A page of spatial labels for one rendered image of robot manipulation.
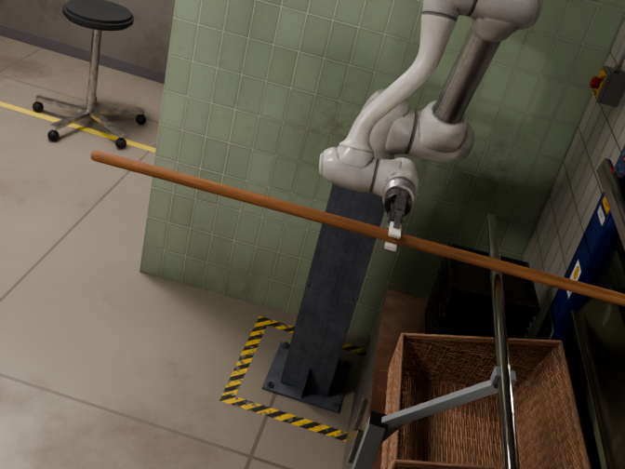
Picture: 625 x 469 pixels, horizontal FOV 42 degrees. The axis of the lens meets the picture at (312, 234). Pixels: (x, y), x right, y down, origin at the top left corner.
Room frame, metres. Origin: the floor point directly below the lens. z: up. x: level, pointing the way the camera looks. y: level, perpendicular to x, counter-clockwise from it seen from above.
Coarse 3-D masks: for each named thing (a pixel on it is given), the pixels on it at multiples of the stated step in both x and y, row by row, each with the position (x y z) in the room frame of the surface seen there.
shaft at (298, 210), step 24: (144, 168) 1.81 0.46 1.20; (216, 192) 1.80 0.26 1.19; (240, 192) 1.81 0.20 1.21; (312, 216) 1.79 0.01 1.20; (336, 216) 1.80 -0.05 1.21; (384, 240) 1.79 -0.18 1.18; (408, 240) 1.79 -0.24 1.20; (480, 264) 1.78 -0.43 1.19; (504, 264) 1.78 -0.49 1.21; (576, 288) 1.77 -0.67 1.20; (600, 288) 1.78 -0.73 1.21
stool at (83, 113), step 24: (72, 0) 4.37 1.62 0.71; (96, 0) 4.47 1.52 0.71; (96, 24) 4.15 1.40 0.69; (120, 24) 4.23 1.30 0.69; (96, 48) 4.31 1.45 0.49; (96, 72) 4.32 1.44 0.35; (96, 96) 4.65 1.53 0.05; (72, 120) 4.15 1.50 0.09; (96, 120) 4.27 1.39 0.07; (144, 120) 4.51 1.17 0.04; (120, 144) 4.12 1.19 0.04
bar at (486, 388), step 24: (504, 312) 1.63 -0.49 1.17; (504, 336) 1.52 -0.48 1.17; (504, 360) 1.43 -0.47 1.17; (480, 384) 1.40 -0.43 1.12; (504, 384) 1.35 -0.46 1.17; (408, 408) 1.41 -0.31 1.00; (432, 408) 1.39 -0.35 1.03; (504, 408) 1.28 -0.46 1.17; (384, 432) 1.38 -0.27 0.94; (504, 432) 1.21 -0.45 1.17; (360, 456) 1.38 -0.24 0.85; (504, 456) 1.15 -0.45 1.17
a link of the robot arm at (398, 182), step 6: (390, 180) 2.06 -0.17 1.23; (396, 180) 2.04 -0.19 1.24; (402, 180) 2.05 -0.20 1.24; (408, 180) 2.06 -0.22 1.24; (384, 186) 2.06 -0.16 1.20; (390, 186) 2.02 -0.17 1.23; (396, 186) 2.01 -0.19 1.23; (402, 186) 2.01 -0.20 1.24; (408, 186) 2.02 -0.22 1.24; (414, 186) 2.06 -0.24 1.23; (384, 192) 2.01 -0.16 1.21; (408, 192) 2.01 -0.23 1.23; (414, 192) 2.03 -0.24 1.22; (384, 198) 2.01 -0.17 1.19; (414, 198) 2.01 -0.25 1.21
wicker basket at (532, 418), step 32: (416, 352) 2.05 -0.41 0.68; (448, 352) 2.05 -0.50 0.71; (480, 352) 2.05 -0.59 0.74; (512, 352) 2.05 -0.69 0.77; (416, 384) 2.00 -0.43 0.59; (448, 384) 2.05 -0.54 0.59; (544, 384) 1.95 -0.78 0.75; (448, 416) 1.90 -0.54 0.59; (480, 416) 1.93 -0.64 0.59; (544, 416) 1.83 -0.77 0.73; (576, 416) 1.72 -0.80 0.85; (384, 448) 1.69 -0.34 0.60; (416, 448) 1.73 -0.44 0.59; (448, 448) 1.76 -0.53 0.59; (480, 448) 1.80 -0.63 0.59; (544, 448) 1.73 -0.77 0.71; (576, 448) 1.62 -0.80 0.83
